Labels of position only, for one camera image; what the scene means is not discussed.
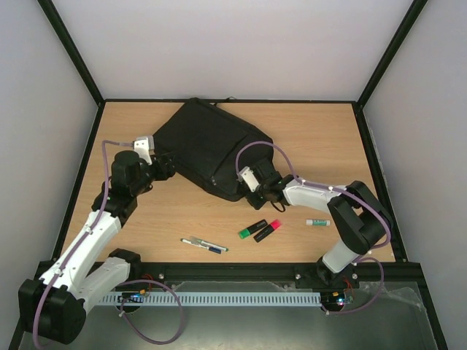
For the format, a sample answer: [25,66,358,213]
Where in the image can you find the black student bag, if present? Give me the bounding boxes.
[153,98,274,202]

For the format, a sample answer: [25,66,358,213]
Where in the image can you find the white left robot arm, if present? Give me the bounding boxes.
[18,150,174,344]

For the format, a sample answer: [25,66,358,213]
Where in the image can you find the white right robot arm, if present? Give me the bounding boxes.
[238,160,393,286]

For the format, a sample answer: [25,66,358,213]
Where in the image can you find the pink highlighter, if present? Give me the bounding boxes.
[253,219,282,243]

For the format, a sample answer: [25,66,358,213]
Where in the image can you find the glue stick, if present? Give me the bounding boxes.
[306,219,331,227]

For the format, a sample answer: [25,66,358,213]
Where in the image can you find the green highlighter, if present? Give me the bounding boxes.
[239,219,268,239]

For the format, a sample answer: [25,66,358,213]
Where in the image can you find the blue whiteboard marker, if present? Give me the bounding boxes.
[180,238,222,254]

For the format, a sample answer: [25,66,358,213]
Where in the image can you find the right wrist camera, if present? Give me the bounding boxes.
[238,166,260,193]

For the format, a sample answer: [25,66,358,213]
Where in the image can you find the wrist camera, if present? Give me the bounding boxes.
[238,166,260,193]
[133,136,155,165]

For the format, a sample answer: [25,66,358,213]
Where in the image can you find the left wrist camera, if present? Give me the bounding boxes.
[133,136,155,165]

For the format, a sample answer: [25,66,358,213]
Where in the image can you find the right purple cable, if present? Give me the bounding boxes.
[235,141,393,316]

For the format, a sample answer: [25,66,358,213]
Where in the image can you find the purple cable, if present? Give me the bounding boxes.
[31,139,183,349]
[235,141,393,316]

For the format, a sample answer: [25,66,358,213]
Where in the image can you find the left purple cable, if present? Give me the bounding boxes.
[31,139,183,349]

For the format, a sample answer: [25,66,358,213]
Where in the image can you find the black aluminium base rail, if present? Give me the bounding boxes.
[36,260,424,289]

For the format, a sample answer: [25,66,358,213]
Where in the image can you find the grey slotted cable duct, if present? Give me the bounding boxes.
[98,292,322,307]

